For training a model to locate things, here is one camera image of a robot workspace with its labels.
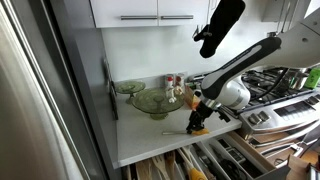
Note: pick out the red lid tin can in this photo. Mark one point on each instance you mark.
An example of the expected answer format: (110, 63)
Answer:
(169, 80)

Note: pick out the magnetic knife rack with knives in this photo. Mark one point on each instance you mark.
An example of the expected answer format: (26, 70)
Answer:
(111, 88)

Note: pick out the grey top drawer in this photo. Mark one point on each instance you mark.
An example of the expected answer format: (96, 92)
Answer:
(229, 146)

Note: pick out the green bottle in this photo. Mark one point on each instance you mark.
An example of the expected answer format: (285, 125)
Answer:
(313, 78)

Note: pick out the orange white carton box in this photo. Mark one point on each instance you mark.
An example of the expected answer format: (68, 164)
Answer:
(192, 95)

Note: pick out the small green glass cake stand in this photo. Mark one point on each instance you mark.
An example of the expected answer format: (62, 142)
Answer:
(130, 87)

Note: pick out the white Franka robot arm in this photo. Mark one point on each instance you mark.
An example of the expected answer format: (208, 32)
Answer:
(295, 48)

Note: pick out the stainless gas stove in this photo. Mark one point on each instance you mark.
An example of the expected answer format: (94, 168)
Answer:
(277, 122)

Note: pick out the white upper cabinet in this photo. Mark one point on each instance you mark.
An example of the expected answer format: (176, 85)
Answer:
(148, 13)

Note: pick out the large green glass cake stand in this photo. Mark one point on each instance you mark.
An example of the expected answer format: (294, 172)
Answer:
(157, 103)

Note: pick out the yellow smiley silicone spatula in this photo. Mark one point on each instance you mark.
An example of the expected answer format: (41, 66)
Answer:
(195, 132)

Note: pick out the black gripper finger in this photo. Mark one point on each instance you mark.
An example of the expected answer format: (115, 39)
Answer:
(200, 126)
(192, 124)

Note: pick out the black scissors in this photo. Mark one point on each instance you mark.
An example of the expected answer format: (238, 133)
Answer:
(230, 168)

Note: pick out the stainless steel refrigerator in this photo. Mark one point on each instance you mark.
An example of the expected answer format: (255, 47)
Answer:
(47, 112)

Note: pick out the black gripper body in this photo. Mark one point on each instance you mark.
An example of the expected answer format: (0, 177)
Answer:
(202, 112)

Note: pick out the steel pot on stove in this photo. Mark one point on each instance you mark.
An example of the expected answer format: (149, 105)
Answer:
(294, 79)

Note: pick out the white cutlery tray organizer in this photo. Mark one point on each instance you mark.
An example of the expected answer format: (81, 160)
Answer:
(177, 168)

